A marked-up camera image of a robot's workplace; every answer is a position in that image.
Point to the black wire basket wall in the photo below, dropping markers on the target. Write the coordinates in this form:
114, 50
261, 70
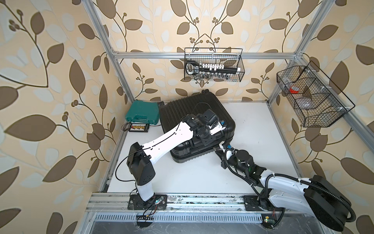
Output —
229, 57
330, 101

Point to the black socket tool set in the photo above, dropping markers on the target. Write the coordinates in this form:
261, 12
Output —
194, 68

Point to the black hard-shell suitcase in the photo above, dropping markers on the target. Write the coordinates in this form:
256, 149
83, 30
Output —
172, 113

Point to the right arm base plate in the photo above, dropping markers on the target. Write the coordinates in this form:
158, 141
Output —
257, 202

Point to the clear plastic bag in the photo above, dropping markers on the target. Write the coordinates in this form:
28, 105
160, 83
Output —
304, 103

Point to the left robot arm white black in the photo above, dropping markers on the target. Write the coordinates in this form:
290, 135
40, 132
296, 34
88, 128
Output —
142, 158

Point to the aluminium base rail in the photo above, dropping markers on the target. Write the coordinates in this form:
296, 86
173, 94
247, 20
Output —
179, 203

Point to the red tape roll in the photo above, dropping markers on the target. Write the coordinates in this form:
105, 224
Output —
294, 89

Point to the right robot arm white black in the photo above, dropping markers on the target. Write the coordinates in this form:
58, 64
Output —
313, 196

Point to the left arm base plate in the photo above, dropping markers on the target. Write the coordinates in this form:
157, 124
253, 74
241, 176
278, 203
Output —
147, 201

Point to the green plastic tool case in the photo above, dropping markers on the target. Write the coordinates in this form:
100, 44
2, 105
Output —
143, 112

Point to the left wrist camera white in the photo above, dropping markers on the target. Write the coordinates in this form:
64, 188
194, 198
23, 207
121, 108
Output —
219, 127

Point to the black wire basket right wall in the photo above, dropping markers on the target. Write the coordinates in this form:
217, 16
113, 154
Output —
330, 101

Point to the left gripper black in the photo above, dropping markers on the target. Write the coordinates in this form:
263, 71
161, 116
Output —
206, 140

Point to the black charging board yellow connectors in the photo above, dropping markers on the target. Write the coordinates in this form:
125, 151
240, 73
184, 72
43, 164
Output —
139, 127

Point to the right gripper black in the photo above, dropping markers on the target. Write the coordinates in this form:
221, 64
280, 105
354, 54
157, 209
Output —
223, 156

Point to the black wire basket back wall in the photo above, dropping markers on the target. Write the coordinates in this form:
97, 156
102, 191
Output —
229, 57

